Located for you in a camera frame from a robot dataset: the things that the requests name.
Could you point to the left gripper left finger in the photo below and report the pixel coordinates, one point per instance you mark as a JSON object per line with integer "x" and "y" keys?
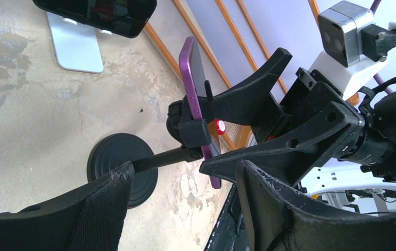
{"x": 90, "y": 217}

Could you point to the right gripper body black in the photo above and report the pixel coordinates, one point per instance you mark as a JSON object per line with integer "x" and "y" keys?
{"x": 305, "y": 100}

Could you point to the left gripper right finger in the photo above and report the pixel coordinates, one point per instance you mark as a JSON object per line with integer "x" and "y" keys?
{"x": 278, "y": 217}

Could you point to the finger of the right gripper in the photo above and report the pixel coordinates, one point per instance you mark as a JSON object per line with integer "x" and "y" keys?
{"x": 250, "y": 102}
{"x": 291, "y": 156}

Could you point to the black round-base stand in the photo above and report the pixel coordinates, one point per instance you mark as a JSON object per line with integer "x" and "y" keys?
{"x": 119, "y": 148}

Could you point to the purple-cased phone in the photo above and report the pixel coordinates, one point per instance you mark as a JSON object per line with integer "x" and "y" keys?
{"x": 193, "y": 125}

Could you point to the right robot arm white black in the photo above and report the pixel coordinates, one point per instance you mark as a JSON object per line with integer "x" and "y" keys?
{"x": 379, "y": 133}

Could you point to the black phone on silver stand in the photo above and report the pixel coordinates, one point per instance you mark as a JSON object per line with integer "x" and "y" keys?
{"x": 126, "y": 18}

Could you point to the silver phone stand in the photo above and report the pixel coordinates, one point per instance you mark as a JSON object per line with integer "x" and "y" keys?
{"x": 76, "y": 46}

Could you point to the orange wooden rack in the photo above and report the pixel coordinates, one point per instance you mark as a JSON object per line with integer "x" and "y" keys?
{"x": 235, "y": 38}

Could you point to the black base frame rail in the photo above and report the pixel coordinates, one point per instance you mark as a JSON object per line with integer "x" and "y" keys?
{"x": 229, "y": 231}

